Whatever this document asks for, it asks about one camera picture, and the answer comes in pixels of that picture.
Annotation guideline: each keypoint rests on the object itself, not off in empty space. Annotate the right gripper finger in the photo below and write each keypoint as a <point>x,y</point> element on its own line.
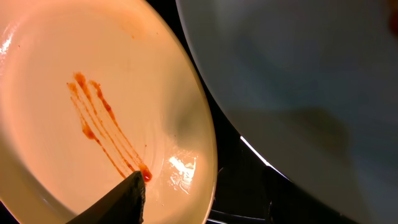
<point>124,204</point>

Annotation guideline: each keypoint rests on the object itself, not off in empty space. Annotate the yellow plate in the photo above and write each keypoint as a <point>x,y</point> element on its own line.
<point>93,109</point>

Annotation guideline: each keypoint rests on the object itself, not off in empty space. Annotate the light blue plate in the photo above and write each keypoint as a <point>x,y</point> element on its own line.
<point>312,86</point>

